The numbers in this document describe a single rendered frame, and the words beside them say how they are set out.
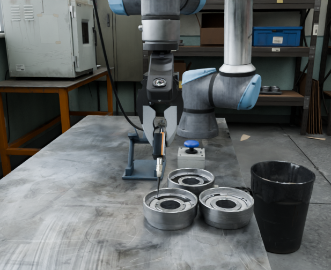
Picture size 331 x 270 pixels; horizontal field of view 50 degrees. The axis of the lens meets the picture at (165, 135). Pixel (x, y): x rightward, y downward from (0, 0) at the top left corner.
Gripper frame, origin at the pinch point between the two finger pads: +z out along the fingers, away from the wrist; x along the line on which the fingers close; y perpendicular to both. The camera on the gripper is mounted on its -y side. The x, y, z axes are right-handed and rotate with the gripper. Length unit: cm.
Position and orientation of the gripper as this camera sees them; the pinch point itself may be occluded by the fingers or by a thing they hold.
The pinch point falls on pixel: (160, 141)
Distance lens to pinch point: 74.1
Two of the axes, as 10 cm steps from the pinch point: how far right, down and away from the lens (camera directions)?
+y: 0.8, -2.8, 9.6
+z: 0.0, 9.6, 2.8
